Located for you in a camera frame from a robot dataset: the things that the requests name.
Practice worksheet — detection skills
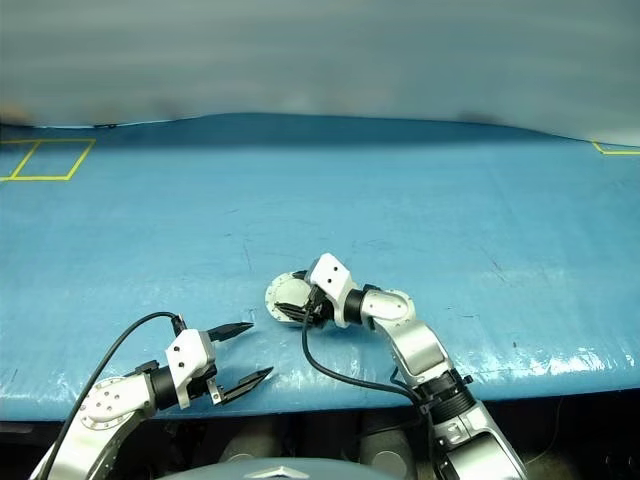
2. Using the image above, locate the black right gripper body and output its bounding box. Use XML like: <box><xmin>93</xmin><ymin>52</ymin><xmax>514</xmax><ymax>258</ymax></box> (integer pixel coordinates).
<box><xmin>304</xmin><ymin>283</ymin><xmax>334</xmax><ymax>329</ymax></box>

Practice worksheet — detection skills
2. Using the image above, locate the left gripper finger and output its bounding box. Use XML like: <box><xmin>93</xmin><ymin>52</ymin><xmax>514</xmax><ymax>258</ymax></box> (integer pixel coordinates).
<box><xmin>219</xmin><ymin>366</ymin><xmax>275</xmax><ymax>404</ymax></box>
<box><xmin>205</xmin><ymin>322</ymin><xmax>255</xmax><ymax>345</ymax></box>

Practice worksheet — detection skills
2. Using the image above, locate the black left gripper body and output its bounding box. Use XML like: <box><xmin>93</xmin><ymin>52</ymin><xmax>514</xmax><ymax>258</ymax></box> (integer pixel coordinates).
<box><xmin>191</xmin><ymin>364</ymin><xmax>224</xmax><ymax>406</ymax></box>

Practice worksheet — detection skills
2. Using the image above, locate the silver motor housing with lid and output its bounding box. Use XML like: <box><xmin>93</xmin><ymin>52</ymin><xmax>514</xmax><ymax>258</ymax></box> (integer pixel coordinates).
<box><xmin>264</xmin><ymin>271</ymin><xmax>321</xmax><ymax>327</ymax></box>

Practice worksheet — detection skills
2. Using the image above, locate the grey rounded shape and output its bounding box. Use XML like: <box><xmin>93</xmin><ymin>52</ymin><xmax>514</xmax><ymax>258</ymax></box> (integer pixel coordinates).
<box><xmin>219</xmin><ymin>417</ymin><xmax>301</xmax><ymax>464</ymax></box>
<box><xmin>359</xmin><ymin>414</ymin><xmax>419</xmax><ymax>479</ymax></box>

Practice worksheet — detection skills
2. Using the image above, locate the blue plastic table cover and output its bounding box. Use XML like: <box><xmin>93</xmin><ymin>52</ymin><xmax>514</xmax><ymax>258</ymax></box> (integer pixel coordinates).
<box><xmin>0</xmin><ymin>112</ymin><xmax>640</xmax><ymax>421</ymax></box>

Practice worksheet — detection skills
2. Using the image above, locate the grey robot torso with logo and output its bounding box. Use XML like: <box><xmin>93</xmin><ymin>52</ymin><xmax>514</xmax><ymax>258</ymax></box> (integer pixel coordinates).
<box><xmin>169</xmin><ymin>457</ymin><xmax>374</xmax><ymax>480</ymax></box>

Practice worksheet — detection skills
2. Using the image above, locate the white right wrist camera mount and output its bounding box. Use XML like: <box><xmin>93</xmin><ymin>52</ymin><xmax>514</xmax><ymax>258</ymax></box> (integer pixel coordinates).
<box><xmin>305</xmin><ymin>252</ymin><xmax>359</xmax><ymax>329</ymax></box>

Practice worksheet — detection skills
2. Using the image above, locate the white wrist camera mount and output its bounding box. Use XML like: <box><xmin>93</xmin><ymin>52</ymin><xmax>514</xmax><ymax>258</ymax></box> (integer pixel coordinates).
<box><xmin>164</xmin><ymin>328</ymin><xmax>217</xmax><ymax>410</ymax></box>
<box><xmin>305</xmin><ymin>252</ymin><xmax>359</xmax><ymax>329</ymax></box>

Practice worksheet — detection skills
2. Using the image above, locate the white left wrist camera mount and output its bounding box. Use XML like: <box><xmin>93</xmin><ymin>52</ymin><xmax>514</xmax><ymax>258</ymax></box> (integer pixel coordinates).
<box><xmin>164</xmin><ymin>328</ymin><xmax>217</xmax><ymax>410</ymax></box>

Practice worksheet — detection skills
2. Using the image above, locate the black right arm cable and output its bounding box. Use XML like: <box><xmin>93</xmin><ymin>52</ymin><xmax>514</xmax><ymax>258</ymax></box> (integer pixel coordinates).
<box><xmin>301</xmin><ymin>309</ymin><xmax>436</xmax><ymax>480</ymax></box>

